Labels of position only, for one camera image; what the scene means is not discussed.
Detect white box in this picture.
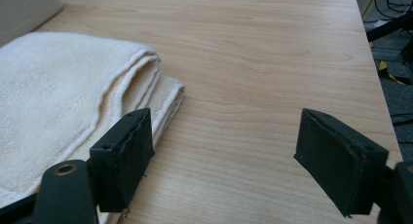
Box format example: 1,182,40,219
0,0,64,48

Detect cream towel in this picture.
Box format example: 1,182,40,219
0,31,186,224

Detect black cables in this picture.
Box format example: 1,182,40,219
361,0,413,23

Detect black metal stand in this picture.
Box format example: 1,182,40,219
365,10,413,63

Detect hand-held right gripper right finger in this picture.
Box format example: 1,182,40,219
293,107,390,218

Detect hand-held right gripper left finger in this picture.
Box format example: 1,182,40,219
89,107,156,213

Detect yellow and black tape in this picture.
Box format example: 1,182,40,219
378,59,408,86

